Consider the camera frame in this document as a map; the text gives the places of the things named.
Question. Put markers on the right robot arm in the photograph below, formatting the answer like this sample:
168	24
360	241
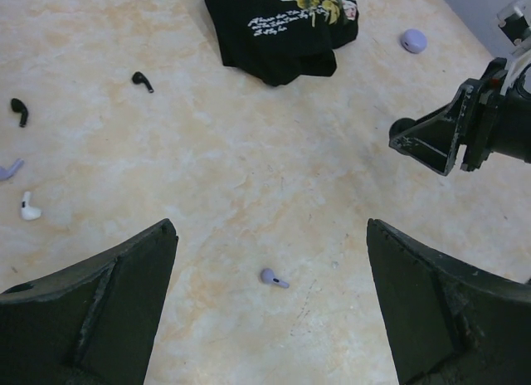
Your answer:
515	123

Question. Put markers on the purple earbud charging case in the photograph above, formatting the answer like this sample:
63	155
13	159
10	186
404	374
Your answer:
413	41

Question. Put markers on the purple earbud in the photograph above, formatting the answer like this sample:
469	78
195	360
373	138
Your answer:
6	173
269	277

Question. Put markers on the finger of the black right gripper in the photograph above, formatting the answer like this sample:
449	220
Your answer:
434	139

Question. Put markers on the white earbud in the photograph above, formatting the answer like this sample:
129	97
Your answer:
29	212

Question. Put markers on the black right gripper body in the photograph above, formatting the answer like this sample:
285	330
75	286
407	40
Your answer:
481	126

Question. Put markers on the black earbud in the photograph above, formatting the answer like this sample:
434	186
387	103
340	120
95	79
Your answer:
138	78
20	108

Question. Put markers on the purple earbud near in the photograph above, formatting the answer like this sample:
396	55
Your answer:
269	277

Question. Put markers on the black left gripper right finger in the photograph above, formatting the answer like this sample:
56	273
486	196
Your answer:
447	322

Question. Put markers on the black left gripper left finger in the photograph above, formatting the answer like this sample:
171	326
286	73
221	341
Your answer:
93	322

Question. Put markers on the black floral folded shirt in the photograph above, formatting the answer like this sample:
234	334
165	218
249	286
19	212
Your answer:
277	41

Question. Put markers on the purple earbud far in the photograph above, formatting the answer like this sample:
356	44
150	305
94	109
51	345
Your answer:
6	173

